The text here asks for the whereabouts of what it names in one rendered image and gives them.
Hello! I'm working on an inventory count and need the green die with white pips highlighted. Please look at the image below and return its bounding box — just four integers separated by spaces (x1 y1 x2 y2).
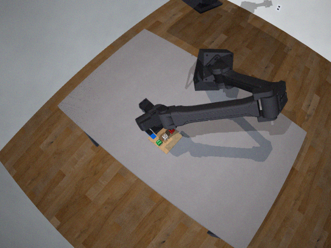
156 139 162 146

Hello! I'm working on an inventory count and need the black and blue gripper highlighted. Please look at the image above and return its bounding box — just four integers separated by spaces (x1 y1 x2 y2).
145 124 163 139

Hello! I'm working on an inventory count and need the tan mat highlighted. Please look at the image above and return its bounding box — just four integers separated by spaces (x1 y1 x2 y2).
148 128 183 154

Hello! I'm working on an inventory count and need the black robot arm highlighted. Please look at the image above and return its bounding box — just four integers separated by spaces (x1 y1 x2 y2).
135 55 288 131

